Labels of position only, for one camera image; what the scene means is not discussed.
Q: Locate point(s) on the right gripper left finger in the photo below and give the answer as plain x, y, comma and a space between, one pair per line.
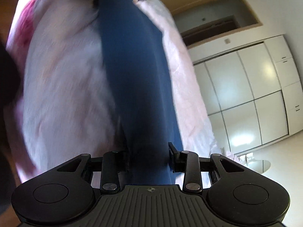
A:
110, 172

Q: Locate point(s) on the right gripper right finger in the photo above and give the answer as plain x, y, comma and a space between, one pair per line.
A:
188, 163

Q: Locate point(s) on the blue cloth garment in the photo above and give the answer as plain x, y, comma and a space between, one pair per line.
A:
138, 75

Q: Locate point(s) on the round ceiling lamp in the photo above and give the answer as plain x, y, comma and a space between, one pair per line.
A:
259, 166

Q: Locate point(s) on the pink white bed cover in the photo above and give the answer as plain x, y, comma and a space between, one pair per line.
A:
65, 107

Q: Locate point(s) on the white wardrobe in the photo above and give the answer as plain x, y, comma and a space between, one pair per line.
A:
253, 95

